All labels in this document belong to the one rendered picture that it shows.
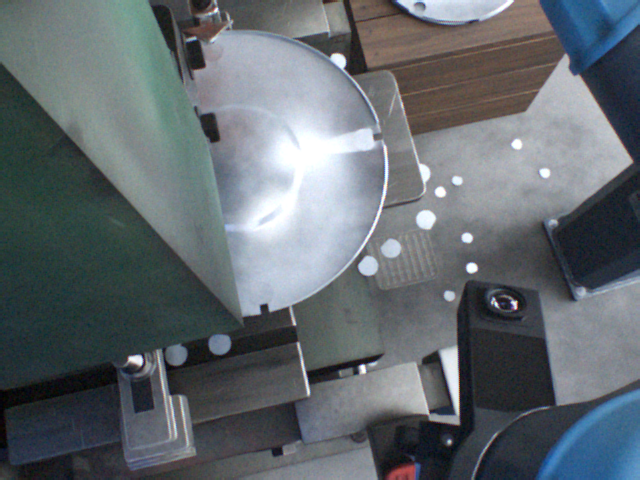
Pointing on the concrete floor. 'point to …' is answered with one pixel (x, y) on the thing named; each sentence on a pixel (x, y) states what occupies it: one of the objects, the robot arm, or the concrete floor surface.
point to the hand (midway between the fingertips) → (441, 448)
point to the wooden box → (455, 61)
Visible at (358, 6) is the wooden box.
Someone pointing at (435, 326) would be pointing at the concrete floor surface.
